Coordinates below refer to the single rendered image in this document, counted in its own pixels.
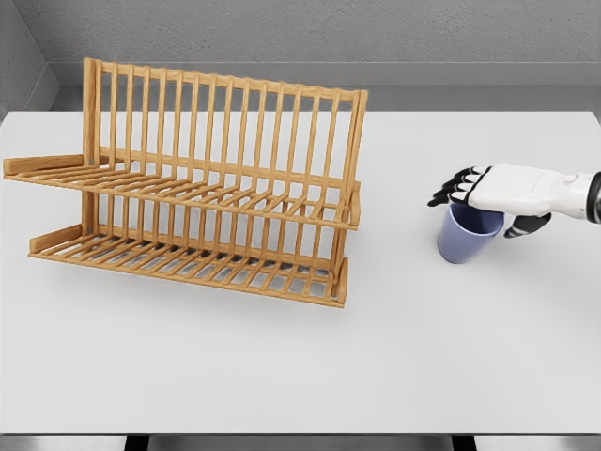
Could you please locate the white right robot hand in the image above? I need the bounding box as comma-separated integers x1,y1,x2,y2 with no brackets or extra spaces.
426,163,561,240

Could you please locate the lavender blue plastic cup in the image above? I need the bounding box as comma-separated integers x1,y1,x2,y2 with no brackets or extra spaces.
438,202,506,265

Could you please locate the two-tier wooden dish rack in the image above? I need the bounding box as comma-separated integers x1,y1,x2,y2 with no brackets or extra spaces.
2,57,369,309

